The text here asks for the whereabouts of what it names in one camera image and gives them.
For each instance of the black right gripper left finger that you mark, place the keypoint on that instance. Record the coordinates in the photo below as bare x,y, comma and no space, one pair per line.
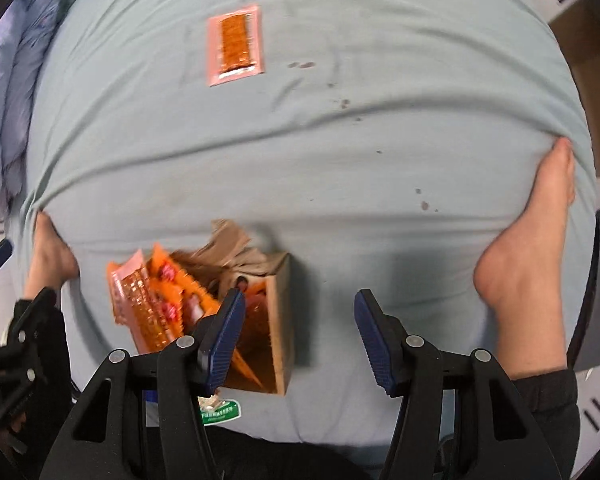
219,334

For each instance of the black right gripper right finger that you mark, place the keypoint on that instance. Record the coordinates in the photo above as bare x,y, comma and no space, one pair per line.
383,337

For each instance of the blue white snack bag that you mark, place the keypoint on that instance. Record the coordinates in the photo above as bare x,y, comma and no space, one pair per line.
150,396

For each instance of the orange spicy strip packet top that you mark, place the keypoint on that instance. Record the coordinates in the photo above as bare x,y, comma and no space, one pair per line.
182,299

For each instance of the brown cardboard box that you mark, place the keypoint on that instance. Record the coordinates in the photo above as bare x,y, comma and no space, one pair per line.
263,359

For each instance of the person's left foot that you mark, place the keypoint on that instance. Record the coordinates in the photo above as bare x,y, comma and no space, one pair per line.
53,263

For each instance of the person's foot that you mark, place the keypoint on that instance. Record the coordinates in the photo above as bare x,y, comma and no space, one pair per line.
519,276
53,263

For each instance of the green chicken foot packet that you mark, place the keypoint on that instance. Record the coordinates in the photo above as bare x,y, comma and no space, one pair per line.
215,410

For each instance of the pink spicy strip packet left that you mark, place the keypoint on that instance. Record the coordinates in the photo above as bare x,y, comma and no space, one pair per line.
148,307

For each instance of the person's right foot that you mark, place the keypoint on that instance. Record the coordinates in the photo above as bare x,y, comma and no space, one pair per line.
519,276

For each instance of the light blue bed sheet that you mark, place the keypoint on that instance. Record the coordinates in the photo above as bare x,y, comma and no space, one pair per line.
385,145

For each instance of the white drawer cabinet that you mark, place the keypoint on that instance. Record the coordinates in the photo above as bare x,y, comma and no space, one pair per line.
590,409

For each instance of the pink spicy strip packet upright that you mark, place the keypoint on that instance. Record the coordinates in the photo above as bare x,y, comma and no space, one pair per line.
234,49

